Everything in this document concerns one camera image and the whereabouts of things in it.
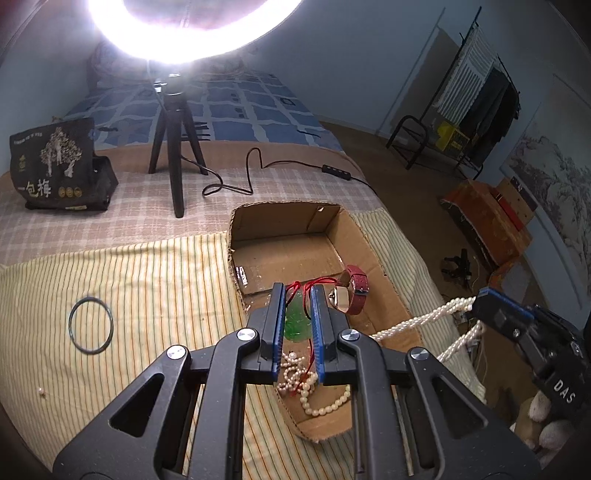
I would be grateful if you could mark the small black floor tripod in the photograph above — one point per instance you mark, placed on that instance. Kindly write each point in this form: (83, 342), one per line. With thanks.
(461, 265)

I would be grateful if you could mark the beige plaid bed sheet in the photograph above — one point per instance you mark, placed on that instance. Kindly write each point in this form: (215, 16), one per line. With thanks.
(138, 207)

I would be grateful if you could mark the black bangle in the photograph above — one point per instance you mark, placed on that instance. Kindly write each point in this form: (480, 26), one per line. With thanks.
(69, 325)

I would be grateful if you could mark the person's right hand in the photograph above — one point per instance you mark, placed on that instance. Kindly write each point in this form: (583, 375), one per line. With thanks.
(551, 431)

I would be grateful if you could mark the dark hanging clothes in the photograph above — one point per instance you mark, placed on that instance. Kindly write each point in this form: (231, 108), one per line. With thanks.
(494, 115)

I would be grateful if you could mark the brown box with red strip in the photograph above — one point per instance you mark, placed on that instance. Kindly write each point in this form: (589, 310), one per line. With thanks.
(521, 198)

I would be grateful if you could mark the red-brown leather watch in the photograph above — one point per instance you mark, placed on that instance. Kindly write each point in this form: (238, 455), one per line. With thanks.
(355, 300)

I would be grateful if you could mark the orange cloth-covered box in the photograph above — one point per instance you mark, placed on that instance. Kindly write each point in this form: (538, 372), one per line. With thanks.
(480, 217)

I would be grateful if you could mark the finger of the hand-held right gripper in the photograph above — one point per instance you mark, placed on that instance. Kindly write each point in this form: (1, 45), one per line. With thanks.
(501, 321)
(508, 301)

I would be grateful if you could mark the black clothes rack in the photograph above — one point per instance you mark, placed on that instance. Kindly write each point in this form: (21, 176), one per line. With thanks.
(411, 117)

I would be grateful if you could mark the blue patterned bed sheet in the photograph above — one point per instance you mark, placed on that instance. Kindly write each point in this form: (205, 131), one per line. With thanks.
(258, 110)

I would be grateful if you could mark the black printed bag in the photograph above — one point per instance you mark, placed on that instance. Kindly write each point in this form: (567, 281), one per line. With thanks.
(55, 161)

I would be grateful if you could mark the yellow box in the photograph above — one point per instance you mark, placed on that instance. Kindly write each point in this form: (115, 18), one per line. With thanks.
(450, 136)

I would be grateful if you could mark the white striped garment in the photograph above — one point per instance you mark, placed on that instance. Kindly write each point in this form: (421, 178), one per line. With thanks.
(466, 74)

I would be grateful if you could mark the folded floral quilt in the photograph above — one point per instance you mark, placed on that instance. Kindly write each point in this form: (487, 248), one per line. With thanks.
(104, 69)

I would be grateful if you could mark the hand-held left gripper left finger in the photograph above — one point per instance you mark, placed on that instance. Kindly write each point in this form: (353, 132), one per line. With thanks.
(277, 332)

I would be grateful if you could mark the yellow striped cloth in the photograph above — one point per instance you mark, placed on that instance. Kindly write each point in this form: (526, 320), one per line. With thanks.
(161, 286)

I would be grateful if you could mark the brown cardboard box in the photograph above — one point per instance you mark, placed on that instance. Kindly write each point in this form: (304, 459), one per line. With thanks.
(286, 249)

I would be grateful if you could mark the landscape wall poster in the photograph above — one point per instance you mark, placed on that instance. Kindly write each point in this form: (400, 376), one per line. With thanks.
(554, 184)

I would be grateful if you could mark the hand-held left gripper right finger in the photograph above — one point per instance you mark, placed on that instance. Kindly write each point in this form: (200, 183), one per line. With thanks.
(317, 332)

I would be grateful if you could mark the beige door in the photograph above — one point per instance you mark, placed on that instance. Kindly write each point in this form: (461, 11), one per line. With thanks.
(415, 78)

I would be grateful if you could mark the black tripod stand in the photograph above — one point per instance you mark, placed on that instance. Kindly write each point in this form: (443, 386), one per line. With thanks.
(178, 184)

